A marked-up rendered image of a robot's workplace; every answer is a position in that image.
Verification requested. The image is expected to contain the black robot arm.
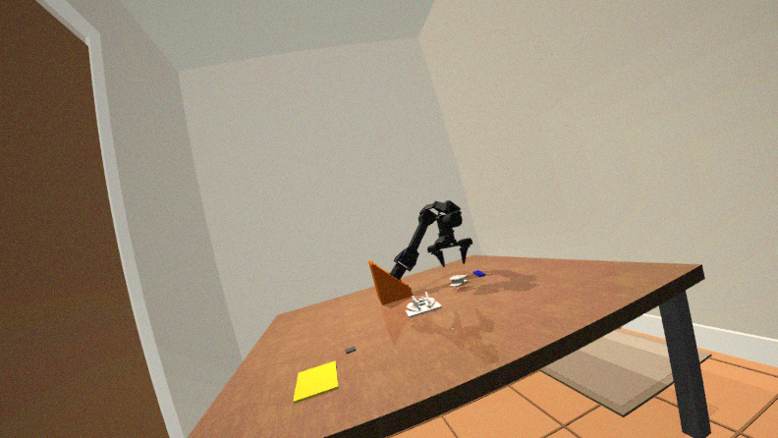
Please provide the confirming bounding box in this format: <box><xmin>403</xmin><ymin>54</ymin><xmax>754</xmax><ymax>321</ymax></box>
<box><xmin>389</xmin><ymin>200</ymin><xmax>462</xmax><ymax>282</ymax></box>

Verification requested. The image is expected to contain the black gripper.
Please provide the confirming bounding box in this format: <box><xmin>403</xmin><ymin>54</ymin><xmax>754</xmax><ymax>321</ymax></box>
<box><xmin>427</xmin><ymin>228</ymin><xmax>472</xmax><ymax>267</ymax></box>

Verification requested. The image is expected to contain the yellow flat plate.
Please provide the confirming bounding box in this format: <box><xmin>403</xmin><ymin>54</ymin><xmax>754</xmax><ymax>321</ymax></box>
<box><xmin>294</xmin><ymin>361</ymin><xmax>338</xmax><ymax>403</ymax></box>

